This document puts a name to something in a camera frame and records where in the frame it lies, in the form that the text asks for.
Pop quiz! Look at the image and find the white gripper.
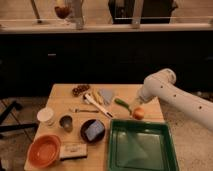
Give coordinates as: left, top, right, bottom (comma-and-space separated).
130, 93, 149, 113

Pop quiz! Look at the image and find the blue sponge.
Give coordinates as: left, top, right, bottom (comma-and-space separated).
85, 120, 105, 141

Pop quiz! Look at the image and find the green pepper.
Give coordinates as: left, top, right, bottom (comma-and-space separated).
114, 98, 132, 115

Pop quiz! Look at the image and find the white cup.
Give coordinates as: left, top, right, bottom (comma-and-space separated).
37, 107, 55, 126

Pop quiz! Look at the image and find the white handled utensil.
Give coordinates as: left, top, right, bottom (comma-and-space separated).
84, 93, 113, 119

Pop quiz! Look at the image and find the black plate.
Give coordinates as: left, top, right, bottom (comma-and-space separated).
80, 119, 105, 143

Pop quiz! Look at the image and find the yellow corn piece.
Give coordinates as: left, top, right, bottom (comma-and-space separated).
92, 91, 104, 105

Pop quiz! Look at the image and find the grey cloth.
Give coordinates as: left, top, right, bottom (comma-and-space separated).
99, 89, 115, 105

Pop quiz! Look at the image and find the orange bowl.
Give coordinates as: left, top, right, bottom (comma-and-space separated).
27, 135, 61, 168

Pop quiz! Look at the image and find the green plastic tray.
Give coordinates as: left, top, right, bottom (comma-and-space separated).
107, 120, 179, 171

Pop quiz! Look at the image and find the black chair base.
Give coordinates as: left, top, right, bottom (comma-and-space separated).
0, 100, 38, 139

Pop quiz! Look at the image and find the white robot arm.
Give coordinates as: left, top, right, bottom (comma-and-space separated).
130, 68, 213, 132

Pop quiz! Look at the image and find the dark cabinet counter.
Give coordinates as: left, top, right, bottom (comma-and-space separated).
0, 25, 213, 98

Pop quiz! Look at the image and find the small metal cup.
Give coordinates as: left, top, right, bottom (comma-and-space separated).
59, 115, 73, 132

